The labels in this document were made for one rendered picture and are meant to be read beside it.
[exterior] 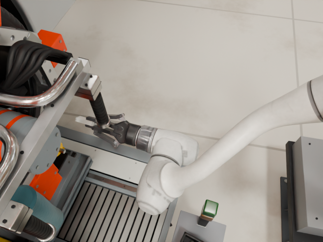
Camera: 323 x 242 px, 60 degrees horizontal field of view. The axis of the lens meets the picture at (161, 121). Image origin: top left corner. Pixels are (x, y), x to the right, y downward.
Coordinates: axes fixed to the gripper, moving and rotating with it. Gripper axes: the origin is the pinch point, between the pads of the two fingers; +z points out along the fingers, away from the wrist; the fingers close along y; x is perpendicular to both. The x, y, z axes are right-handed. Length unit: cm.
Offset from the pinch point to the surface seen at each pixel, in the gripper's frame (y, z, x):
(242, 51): 40, -51, -130
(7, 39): 24.9, 9.0, 29.9
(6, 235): -64, 31, -4
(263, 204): -36, -80, -54
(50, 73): 15.6, 9.1, 11.0
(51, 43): 24.9, 9.8, 11.1
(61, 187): -40.5, 14.9, -16.9
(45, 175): -21.2, 8.3, 7.7
